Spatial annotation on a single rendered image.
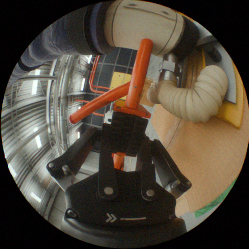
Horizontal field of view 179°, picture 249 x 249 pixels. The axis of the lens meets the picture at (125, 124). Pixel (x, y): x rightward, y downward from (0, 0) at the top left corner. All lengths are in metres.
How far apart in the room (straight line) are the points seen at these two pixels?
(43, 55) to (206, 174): 0.42
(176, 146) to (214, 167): 0.12
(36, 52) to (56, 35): 0.10
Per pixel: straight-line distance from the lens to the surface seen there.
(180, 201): 0.96
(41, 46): 0.27
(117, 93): 0.15
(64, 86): 5.82
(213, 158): 0.16
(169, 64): 0.18
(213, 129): 0.16
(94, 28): 0.15
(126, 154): 0.15
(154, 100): 0.19
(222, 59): 0.17
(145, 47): 0.16
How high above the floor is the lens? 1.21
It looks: 5 degrees down
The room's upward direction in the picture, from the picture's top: 78 degrees counter-clockwise
